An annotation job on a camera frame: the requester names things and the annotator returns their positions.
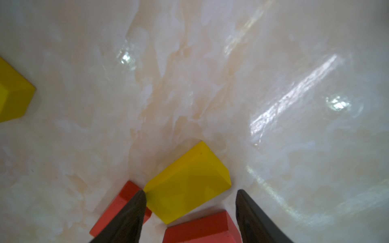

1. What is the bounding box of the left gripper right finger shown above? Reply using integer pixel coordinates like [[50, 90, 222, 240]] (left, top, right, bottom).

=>
[[236, 189, 292, 243]]

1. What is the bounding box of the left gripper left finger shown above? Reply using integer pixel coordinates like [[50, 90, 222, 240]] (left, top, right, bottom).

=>
[[90, 190, 146, 243]]

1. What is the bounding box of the red block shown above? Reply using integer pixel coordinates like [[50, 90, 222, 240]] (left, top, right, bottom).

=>
[[90, 181, 152, 238], [163, 211, 242, 243]]

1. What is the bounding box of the yellow block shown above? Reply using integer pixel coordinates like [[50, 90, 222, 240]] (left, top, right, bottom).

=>
[[1, 59, 36, 122], [143, 141, 232, 224]]

